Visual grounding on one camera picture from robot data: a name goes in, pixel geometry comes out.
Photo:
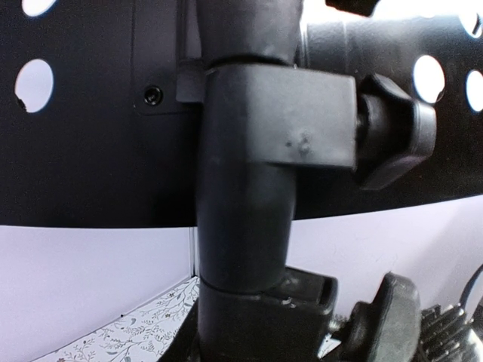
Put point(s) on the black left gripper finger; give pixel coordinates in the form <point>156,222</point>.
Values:
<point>447,335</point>

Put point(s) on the black music stand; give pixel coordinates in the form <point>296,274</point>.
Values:
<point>238,118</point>

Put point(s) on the left aluminium corner post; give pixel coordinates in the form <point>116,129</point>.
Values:
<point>194,251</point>

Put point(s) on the floral tablecloth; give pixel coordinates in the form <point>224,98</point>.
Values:
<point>142,335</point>

